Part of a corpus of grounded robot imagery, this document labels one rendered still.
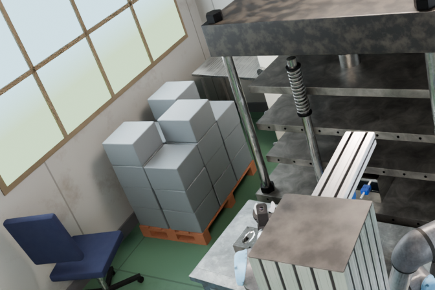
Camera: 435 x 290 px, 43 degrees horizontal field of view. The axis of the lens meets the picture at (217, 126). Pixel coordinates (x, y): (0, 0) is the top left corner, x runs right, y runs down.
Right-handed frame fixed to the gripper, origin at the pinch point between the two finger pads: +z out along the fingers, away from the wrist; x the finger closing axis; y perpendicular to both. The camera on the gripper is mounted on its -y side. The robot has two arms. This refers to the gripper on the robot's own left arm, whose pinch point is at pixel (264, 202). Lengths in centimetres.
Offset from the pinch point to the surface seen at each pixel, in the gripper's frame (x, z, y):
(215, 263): -36, 40, 71
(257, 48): 3, 83, -41
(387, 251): 59, 25, 58
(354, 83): 53, 77, -16
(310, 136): 27, 80, 17
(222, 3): -38, 367, 17
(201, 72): -63, 303, 65
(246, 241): -17, 48, 64
